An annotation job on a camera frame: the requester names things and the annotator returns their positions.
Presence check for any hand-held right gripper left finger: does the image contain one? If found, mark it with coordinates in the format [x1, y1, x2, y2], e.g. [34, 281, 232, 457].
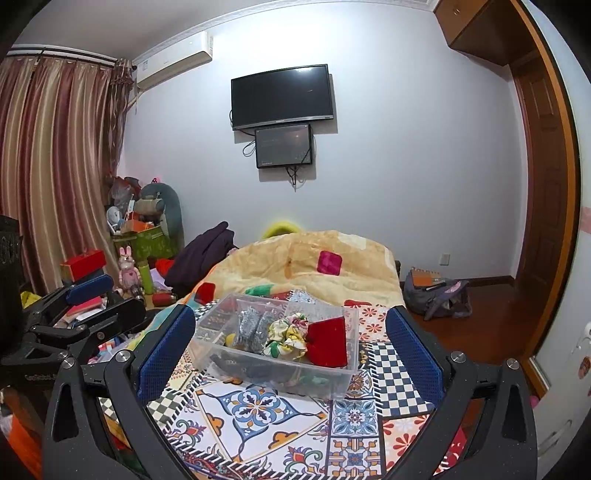
[42, 305, 197, 480]

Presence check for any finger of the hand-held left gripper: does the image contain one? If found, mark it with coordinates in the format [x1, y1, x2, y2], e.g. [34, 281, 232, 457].
[39, 274, 114, 315]
[28, 298, 146, 352]

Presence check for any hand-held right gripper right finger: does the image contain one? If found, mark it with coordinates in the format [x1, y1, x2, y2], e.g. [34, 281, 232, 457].
[383, 306, 540, 480]

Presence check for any clear plastic storage box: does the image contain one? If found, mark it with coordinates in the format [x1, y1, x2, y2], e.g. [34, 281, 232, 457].
[187, 292, 360, 400]

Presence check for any black chain-studded hat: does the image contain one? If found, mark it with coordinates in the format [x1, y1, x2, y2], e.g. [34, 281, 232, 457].
[208, 351, 301, 386]

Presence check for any red cloth pouch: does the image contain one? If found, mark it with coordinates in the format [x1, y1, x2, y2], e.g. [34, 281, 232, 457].
[305, 316, 349, 367]

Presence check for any silver sequin cloth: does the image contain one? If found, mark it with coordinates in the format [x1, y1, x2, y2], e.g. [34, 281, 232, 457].
[228, 310, 274, 349]

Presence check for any floral fabric scrunchie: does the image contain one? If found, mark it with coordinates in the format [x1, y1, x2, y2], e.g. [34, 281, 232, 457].
[265, 313, 309, 360]

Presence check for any pile of papers and books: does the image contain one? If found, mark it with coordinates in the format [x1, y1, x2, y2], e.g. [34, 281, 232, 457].
[60, 295, 155, 365]

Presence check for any red box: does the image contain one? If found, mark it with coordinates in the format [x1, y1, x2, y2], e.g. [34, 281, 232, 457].
[60, 249, 107, 282]

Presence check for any pink bunny figure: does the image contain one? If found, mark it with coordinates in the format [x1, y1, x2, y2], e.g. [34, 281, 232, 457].
[117, 247, 139, 291]

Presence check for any grey backpack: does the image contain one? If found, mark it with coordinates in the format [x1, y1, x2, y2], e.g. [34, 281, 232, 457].
[404, 270, 472, 320]

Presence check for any green cardboard box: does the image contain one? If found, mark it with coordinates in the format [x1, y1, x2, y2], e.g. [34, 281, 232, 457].
[113, 226, 178, 266]

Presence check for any orange spiral notebook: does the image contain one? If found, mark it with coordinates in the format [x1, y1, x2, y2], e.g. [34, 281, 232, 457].
[411, 267, 446, 289]

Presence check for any dark purple clothing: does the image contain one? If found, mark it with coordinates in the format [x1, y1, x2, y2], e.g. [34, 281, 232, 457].
[164, 222, 238, 296]

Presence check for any grey plush toy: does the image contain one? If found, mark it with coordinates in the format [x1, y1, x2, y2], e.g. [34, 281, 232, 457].
[139, 182, 183, 250]

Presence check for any patterned tile-print bedsheet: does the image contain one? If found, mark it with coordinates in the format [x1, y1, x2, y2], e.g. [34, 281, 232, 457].
[97, 288, 467, 480]

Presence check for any striped brown curtain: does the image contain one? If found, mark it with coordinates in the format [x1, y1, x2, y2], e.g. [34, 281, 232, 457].
[0, 46, 134, 296]

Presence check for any yellow patchwork blanket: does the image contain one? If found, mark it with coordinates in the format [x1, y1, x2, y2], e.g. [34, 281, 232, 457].
[178, 229, 402, 319]

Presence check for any wooden door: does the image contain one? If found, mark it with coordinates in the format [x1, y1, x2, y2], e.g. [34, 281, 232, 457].
[512, 51, 571, 352]

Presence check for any white air conditioner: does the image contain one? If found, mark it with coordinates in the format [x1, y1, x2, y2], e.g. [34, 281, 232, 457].
[131, 31, 215, 93]

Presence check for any yellow fuzzy ring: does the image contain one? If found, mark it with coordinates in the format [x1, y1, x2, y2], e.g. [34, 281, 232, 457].
[263, 220, 303, 241]

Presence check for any small wall monitor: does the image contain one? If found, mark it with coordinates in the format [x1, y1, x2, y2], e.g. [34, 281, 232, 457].
[255, 124, 315, 169]

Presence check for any large wall television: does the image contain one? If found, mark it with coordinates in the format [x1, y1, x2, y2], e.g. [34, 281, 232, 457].
[231, 65, 335, 131]

